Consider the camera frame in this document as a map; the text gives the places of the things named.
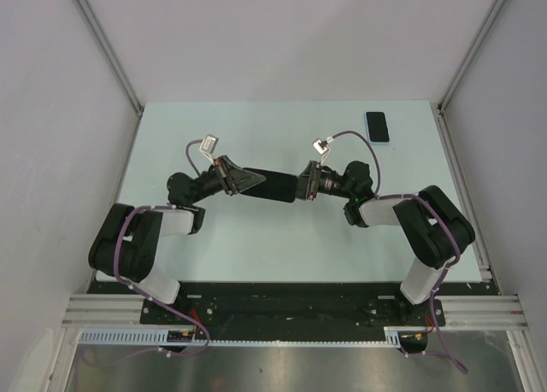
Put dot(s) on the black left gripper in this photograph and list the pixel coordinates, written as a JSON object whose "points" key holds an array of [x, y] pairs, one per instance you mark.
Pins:
{"points": [[235, 179]]}

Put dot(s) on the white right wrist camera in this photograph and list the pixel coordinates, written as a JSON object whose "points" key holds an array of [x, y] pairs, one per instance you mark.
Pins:
{"points": [[322, 146]]}

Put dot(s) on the right aluminium frame post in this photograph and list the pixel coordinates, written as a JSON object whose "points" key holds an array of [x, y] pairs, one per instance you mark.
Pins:
{"points": [[484, 31]]}

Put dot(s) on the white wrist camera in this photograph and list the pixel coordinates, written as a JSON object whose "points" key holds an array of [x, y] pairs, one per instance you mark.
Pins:
{"points": [[322, 146], [207, 147]]}

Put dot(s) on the aluminium frame post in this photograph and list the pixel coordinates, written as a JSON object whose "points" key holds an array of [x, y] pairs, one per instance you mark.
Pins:
{"points": [[107, 50], [484, 31]]}

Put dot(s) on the left aluminium frame post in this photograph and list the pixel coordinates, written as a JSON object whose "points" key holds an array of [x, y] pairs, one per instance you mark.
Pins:
{"points": [[107, 50]]}

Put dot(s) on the phone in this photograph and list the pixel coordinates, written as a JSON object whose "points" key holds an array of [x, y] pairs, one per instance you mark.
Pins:
{"points": [[279, 187], [377, 127]]}

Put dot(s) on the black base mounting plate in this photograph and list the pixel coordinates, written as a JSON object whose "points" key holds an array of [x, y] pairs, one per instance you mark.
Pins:
{"points": [[268, 312]]}

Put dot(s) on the aluminium front rail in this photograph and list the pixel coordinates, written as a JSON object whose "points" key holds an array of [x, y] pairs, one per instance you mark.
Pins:
{"points": [[461, 312]]}

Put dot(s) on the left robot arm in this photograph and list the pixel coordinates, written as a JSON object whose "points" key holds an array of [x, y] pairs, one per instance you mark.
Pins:
{"points": [[126, 244]]}

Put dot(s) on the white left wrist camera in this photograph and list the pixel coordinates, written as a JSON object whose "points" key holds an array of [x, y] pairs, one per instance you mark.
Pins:
{"points": [[207, 147]]}

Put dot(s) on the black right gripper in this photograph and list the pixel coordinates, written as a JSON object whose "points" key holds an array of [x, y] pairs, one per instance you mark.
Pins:
{"points": [[308, 181]]}

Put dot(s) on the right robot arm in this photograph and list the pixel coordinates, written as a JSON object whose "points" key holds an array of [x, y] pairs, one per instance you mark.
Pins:
{"points": [[434, 227]]}

